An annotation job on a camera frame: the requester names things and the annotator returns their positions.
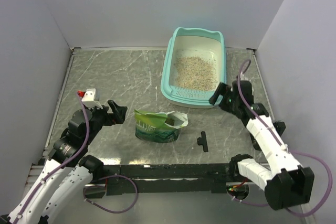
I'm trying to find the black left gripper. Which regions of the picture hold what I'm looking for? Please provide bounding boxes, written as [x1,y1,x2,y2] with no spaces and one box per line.
[82,99,127,144]

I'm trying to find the teal cat litter box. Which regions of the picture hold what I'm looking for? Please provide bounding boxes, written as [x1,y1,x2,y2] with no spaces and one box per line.
[161,27,227,109]

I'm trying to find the green cat litter bag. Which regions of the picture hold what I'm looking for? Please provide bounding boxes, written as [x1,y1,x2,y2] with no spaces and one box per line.
[134,110,188,143]

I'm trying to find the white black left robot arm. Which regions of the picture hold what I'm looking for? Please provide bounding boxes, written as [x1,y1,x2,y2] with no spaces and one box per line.
[1,100,128,223]

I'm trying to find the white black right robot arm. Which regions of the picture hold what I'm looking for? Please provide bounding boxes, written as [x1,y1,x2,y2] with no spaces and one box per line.
[209,80,314,210]

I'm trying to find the beige cat litter granules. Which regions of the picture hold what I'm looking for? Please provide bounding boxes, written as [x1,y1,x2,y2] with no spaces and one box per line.
[174,57,217,91]

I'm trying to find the small black T-shaped part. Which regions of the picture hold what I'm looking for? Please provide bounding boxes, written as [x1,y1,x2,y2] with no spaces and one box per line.
[197,131,208,152]

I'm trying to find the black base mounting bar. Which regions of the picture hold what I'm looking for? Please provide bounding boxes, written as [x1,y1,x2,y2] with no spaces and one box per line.
[92,163,252,196]

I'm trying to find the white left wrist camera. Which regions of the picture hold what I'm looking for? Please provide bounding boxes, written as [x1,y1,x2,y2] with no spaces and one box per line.
[81,88,102,109]

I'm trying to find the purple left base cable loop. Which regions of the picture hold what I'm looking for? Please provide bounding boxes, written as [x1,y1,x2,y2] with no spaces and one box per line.
[82,175,138,214]

